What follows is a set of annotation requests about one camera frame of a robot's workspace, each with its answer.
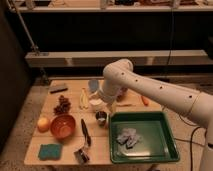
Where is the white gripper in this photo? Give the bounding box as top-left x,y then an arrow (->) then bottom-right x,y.
99,90 -> 116,113

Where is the white plastic cup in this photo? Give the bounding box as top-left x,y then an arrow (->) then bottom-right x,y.
89,98 -> 104,112

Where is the small metal cup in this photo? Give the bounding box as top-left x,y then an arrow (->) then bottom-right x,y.
95,111 -> 107,126

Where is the green plastic tray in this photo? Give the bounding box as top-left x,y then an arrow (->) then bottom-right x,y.
109,111 -> 180,164

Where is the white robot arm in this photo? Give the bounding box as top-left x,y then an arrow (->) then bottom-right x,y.
98,59 -> 213,171

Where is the blue plastic cup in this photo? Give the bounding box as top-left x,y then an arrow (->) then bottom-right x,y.
88,79 -> 99,93

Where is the yellow banana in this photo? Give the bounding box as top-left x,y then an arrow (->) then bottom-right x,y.
79,89 -> 89,109

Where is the orange carrot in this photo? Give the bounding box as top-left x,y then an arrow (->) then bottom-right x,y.
141,96 -> 149,106

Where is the crumpled grey cloth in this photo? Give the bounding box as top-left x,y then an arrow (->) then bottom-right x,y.
116,128 -> 141,149

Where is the bunch of dark grapes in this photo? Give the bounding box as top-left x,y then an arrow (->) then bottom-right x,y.
54,95 -> 71,115

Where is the wooden table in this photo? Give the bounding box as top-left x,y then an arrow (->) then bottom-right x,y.
23,78 -> 178,167

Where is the yellow orange fruit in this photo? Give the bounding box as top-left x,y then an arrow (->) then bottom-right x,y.
37,117 -> 50,132

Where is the metal shelf rack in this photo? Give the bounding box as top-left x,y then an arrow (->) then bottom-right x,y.
5,0 -> 213,68

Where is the green sponge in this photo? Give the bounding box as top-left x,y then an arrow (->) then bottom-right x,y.
38,144 -> 62,160

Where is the black handled brush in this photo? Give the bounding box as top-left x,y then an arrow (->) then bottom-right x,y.
74,120 -> 91,164

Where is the black cable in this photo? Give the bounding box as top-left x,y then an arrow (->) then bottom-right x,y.
161,0 -> 209,171

